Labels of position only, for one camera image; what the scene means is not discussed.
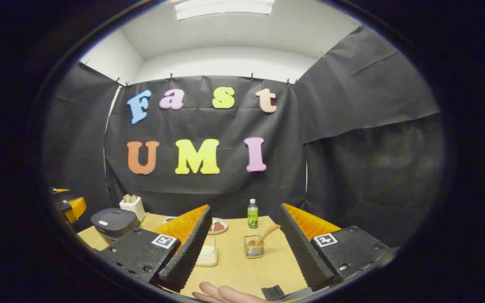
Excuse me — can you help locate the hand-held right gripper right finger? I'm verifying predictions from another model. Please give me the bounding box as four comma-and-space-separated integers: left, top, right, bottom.
277, 203, 399, 291

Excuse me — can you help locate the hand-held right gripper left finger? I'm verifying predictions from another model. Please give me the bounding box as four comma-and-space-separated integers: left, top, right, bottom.
99, 205, 213, 293

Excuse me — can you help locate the wooden spoon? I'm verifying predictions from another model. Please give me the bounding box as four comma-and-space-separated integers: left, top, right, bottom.
247, 224, 281, 247

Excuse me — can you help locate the dark grey rice cooker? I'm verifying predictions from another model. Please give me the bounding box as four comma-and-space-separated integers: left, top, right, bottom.
90, 208, 141, 241

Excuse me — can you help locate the metal wire chopstick holder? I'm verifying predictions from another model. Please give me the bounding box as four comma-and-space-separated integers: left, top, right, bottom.
244, 235, 265, 259

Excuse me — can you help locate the white oval plate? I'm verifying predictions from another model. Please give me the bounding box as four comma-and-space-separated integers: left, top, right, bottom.
208, 218, 229, 235

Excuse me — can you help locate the small black block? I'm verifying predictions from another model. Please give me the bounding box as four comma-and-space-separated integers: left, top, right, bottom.
261, 285, 285, 300

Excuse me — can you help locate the green label drink bottle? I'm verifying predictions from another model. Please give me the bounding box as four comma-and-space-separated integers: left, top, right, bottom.
248, 199, 259, 229

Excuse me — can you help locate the black backdrop cloth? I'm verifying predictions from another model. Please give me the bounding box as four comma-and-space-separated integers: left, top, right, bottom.
45, 25, 445, 249

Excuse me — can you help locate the long ceiling light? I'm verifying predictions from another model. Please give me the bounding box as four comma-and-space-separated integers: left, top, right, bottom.
174, 0, 275, 21

